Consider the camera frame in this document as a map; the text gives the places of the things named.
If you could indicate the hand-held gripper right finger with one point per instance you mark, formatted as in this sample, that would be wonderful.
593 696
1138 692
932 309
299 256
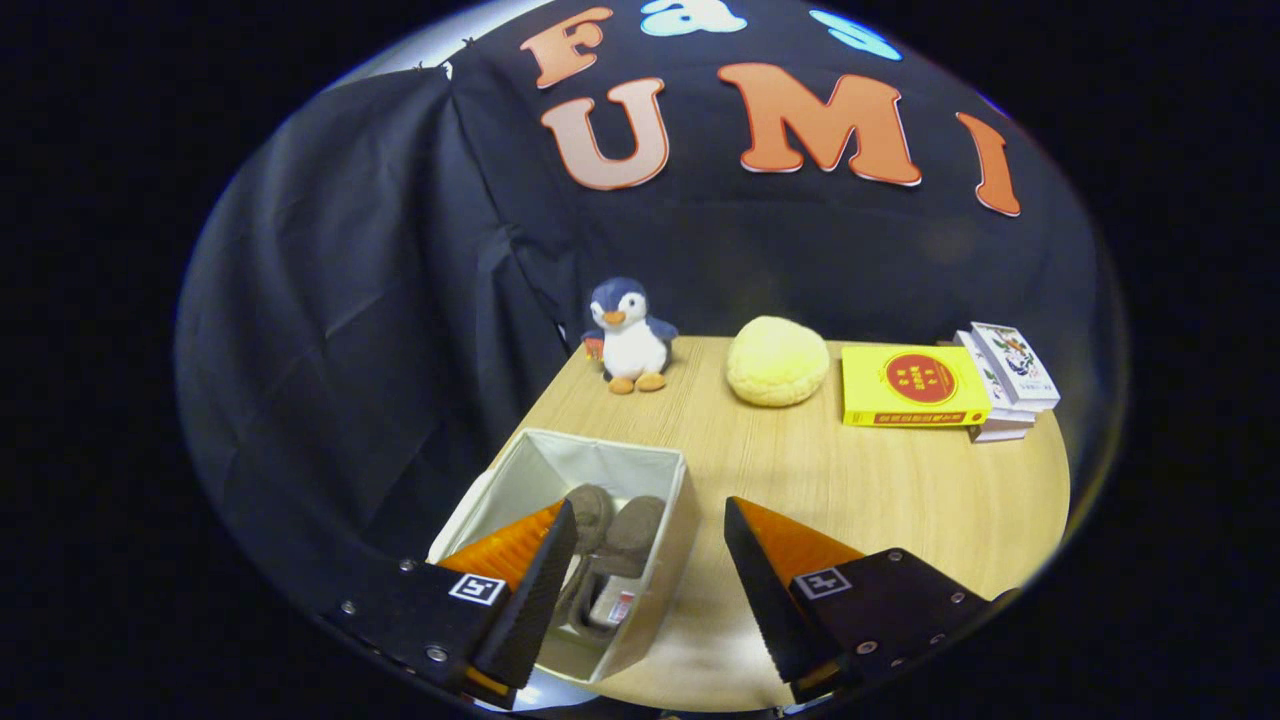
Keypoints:
770 600

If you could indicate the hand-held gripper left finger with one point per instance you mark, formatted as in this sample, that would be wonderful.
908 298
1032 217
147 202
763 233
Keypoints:
530 610

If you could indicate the brown fuzzy slipper shoe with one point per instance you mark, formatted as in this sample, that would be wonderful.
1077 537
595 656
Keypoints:
636 530
591 508

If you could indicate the beige fabric storage box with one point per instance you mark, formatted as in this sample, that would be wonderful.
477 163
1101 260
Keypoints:
600 460

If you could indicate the yellow plush bread toy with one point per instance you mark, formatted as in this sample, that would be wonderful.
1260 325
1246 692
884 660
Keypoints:
777 362

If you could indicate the yellow book with red circle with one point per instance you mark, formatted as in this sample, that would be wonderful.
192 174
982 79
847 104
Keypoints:
915 385

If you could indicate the penguin plush toy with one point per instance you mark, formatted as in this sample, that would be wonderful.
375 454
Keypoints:
632 345

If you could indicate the white book with colourful cover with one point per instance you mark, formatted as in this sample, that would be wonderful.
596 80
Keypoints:
1015 360

